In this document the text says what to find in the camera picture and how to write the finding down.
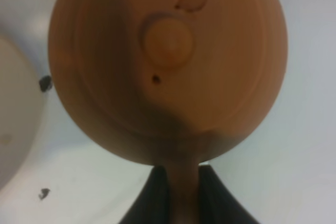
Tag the cream round teapot saucer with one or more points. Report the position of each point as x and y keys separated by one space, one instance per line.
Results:
x=22 y=105

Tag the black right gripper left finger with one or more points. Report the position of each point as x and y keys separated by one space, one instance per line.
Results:
x=152 y=204

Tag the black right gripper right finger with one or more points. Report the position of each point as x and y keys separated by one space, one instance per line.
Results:
x=216 y=204

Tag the brown clay teapot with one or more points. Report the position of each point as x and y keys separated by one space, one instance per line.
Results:
x=171 y=83

